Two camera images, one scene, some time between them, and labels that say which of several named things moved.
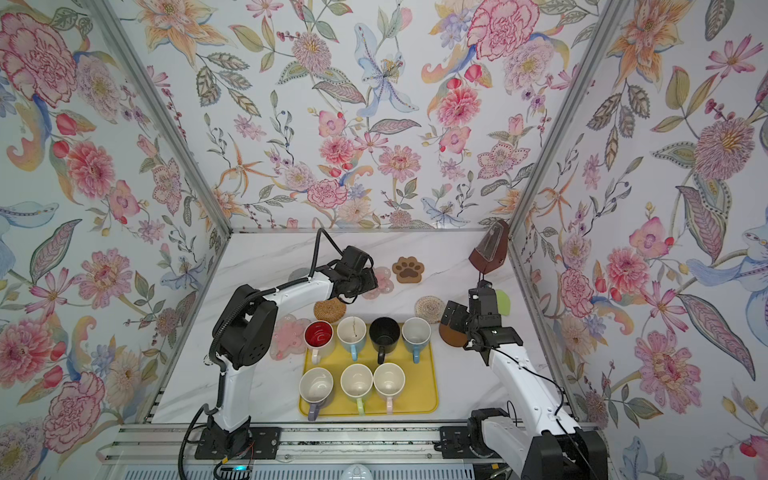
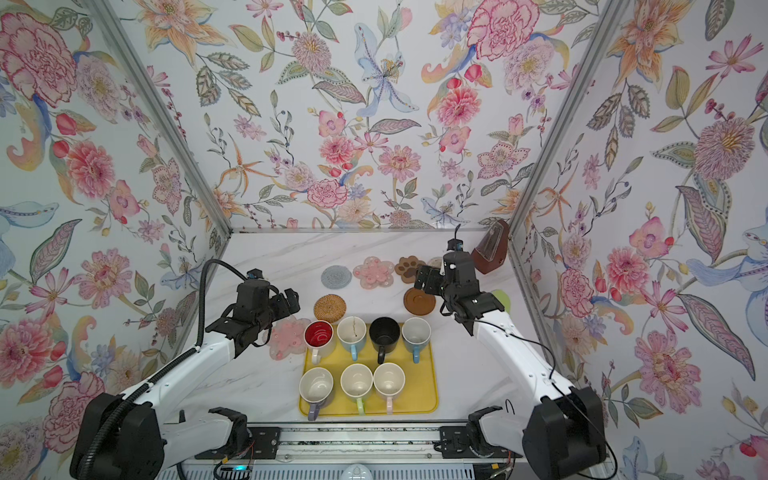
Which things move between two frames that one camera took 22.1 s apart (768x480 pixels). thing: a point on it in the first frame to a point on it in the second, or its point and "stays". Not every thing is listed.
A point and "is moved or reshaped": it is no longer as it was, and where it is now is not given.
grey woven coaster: x=298 y=273 is moved or reshaped
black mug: x=384 y=332 stays
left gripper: x=371 y=282 to x=294 y=303
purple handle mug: x=315 y=384 stays
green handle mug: x=356 y=381 stays
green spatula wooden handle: x=503 y=303 stays
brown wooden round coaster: x=452 y=337 to x=418 y=302
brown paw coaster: x=408 y=270 stays
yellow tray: x=365 y=381 stays
